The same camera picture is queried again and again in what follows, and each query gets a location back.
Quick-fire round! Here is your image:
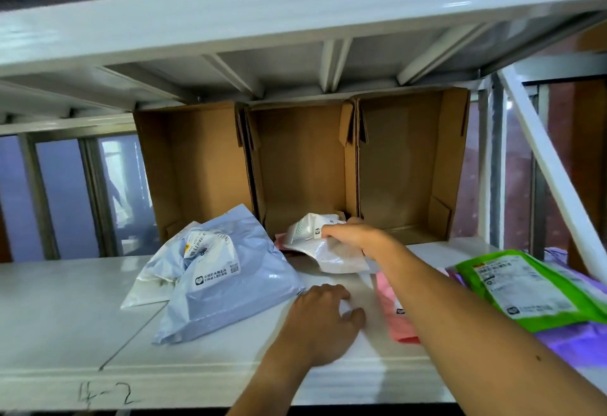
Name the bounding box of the person's left hand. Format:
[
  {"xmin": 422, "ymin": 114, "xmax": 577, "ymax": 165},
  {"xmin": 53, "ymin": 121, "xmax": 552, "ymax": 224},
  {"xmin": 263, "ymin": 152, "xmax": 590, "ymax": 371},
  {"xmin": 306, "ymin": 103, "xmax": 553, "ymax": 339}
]
[{"xmin": 277, "ymin": 283, "xmax": 367, "ymax": 368}]

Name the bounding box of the person's right hand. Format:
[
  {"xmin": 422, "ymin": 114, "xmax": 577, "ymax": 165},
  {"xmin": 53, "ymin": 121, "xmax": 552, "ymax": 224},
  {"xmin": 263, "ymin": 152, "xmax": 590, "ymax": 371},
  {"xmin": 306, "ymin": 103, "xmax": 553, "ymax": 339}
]
[{"xmin": 321, "ymin": 217, "xmax": 395, "ymax": 260}]

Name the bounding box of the large grey-blue mailer bag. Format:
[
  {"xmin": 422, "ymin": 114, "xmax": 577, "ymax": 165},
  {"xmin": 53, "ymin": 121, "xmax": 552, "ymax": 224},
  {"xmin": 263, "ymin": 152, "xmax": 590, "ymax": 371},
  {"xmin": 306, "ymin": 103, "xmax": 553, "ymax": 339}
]
[{"xmin": 151, "ymin": 203, "xmax": 307, "ymax": 345}]

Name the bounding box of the purple mailer bag front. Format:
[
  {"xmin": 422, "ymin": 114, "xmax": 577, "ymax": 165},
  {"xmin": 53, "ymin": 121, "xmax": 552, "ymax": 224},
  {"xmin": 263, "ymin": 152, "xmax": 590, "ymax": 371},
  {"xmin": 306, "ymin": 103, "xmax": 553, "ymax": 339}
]
[{"xmin": 543, "ymin": 247, "xmax": 607, "ymax": 298}]

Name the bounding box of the purple mailer bag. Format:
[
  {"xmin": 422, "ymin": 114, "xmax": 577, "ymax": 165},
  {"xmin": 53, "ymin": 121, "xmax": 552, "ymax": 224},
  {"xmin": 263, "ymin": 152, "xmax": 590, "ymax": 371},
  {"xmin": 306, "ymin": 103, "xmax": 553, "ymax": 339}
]
[
  {"xmin": 543, "ymin": 247, "xmax": 607, "ymax": 298},
  {"xmin": 536, "ymin": 320, "xmax": 607, "ymax": 369}
]

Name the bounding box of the green mailer bag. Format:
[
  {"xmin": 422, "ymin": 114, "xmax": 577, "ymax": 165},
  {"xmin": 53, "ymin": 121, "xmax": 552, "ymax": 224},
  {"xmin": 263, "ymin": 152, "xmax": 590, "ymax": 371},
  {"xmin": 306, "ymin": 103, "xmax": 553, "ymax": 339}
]
[{"xmin": 455, "ymin": 249, "xmax": 607, "ymax": 334}]

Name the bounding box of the person's right forearm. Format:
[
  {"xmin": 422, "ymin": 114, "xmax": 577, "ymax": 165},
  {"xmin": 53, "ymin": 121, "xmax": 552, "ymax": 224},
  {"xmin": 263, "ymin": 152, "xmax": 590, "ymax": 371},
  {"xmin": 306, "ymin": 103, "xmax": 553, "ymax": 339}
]
[{"xmin": 372, "ymin": 239, "xmax": 607, "ymax": 416}]

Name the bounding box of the white metal shelf rack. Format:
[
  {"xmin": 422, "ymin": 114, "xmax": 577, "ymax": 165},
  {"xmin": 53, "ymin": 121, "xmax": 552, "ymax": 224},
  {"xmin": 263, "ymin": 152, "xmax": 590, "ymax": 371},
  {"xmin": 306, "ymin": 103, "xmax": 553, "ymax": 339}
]
[{"xmin": 0, "ymin": 0, "xmax": 607, "ymax": 416}]

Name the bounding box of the open brown cardboard box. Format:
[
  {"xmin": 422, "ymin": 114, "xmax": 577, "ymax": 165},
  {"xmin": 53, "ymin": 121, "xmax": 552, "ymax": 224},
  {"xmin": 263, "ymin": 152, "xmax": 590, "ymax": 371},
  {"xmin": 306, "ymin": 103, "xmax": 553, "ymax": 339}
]
[
  {"xmin": 133, "ymin": 101, "xmax": 255, "ymax": 243},
  {"xmin": 353, "ymin": 87, "xmax": 470, "ymax": 246},
  {"xmin": 243, "ymin": 100, "xmax": 359, "ymax": 239}
]

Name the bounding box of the metal window frame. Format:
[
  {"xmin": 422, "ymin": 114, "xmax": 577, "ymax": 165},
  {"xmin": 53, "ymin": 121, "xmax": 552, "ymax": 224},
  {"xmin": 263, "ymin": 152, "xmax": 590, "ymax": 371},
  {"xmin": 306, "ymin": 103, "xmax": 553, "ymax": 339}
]
[{"xmin": 0, "ymin": 133, "xmax": 160, "ymax": 262}]

